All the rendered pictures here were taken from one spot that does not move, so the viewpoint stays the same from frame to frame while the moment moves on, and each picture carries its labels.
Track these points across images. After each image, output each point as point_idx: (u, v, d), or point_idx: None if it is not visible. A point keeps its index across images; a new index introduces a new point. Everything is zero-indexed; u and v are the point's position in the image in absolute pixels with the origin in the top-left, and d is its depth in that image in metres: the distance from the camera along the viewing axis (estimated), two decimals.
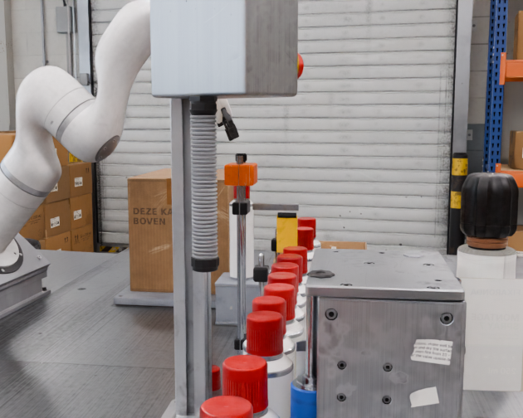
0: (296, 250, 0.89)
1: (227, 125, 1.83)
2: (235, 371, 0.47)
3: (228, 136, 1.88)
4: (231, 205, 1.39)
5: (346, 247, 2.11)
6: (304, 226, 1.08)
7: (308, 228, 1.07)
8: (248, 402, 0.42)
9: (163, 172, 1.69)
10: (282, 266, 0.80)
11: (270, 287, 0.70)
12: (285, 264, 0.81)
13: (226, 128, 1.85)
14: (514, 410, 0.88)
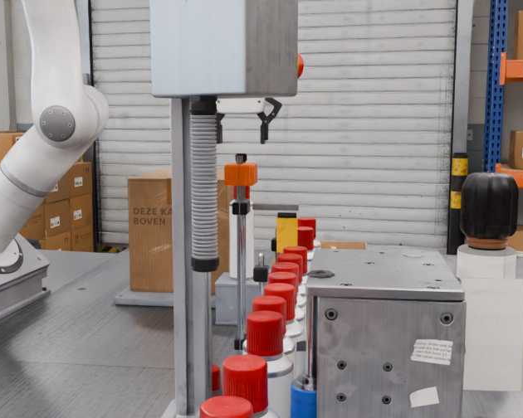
0: (296, 250, 0.89)
1: (275, 113, 1.36)
2: (235, 371, 0.47)
3: (263, 136, 1.37)
4: (231, 205, 1.39)
5: (346, 247, 2.11)
6: (304, 226, 1.08)
7: (308, 228, 1.07)
8: (248, 402, 0.42)
9: (163, 172, 1.69)
10: (282, 266, 0.80)
11: (270, 287, 0.70)
12: (285, 264, 0.81)
13: (266, 121, 1.36)
14: (514, 410, 0.88)
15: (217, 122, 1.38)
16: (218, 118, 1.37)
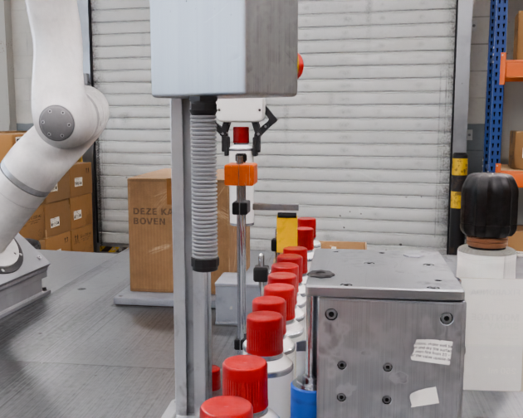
0: (296, 250, 0.89)
1: (267, 125, 1.37)
2: (235, 371, 0.47)
3: (256, 148, 1.37)
4: (230, 149, 1.38)
5: (346, 247, 2.11)
6: (304, 226, 1.08)
7: (308, 228, 1.07)
8: (248, 402, 0.42)
9: (163, 172, 1.69)
10: (282, 266, 0.80)
11: (270, 287, 0.70)
12: (285, 264, 0.81)
13: (259, 133, 1.37)
14: (514, 410, 0.88)
15: (226, 134, 1.38)
16: (225, 128, 1.37)
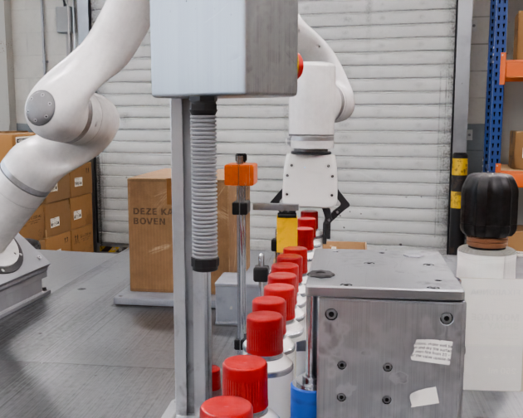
0: (296, 250, 0.89)
1: (339, 211, 1.24)
2: (235, 371, 0.47)
3: (326, 235, 1.25)
4: None
5: (346, 247, 2.11)
6: (304, 226, 1.08)
7: (308, 228, 1.07)
8: (248, 402, 0.42)
9: (163, 172, 1.69)
10: (282, 266, 0.80)
11: (270, 287, 0.70)
12: (285, 264, 0.81)
13: (329, 220, 1.24)
14: (514, 410, 0.88)
15: None
16: None
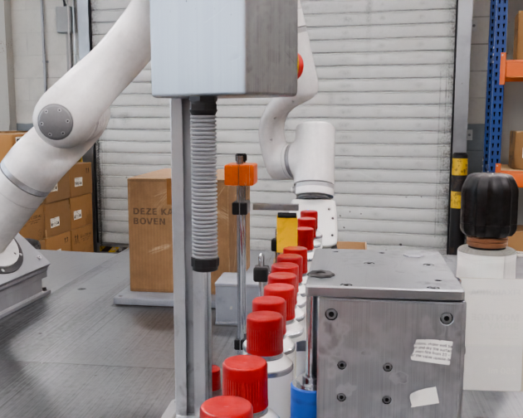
0: (296, 250, 0.89)
1: None
2: (235, 371, 0.47)
3: None
4: None
5: (346, 247, 2.11)
6: (304, 226, 1.08)
7: (308, 228, 1.07)
8: (248, 402, 0.42)
9: (163, 172, 1.69)
10: (282, 266, 0.80)
11: (270, 287, 0.70)
12: (285, 264, 0.81)
13: None
14: (514, 410, 0.88)
15: None
16: None
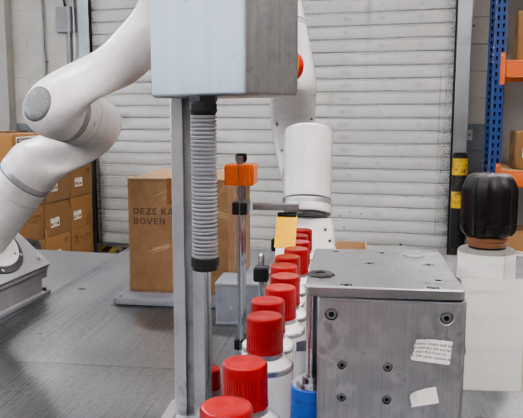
0: (296, 250, 0.89)
1: None
2: (235, 371, 0.47)
3: None
4: None
5: (346, 247, 2.11)
6: (297, 239, 0.97)
7: (304, 240, 0.96)
8: (248, 402, 0.42)
9: (163, 172, 1.69)
10: (282, 266, 0.79)
11: (271, 287, 0.70)
12: (284, 264, 0.80)
13: None
14: (514, 410, 0.88)
15: None
16: None
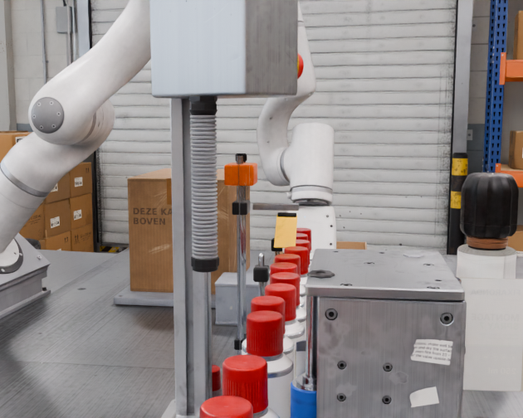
0: (296, 250, 0.89)
1: None
2: (235, 371, 0.47)
3: None
4: None
5: (346, 247, 2.11)
6: (297, 239, 0.97)
7: (304, 240, 0.96)
8: (248, 402, 0.42)
9: (163, 172, 1.69)
10: (282, 266, 0.79)
11: (271, 287, 0.70)
12: (284, 264, 0.80)
13: None
14: (514, 410, 0.88)
15: None
16: None
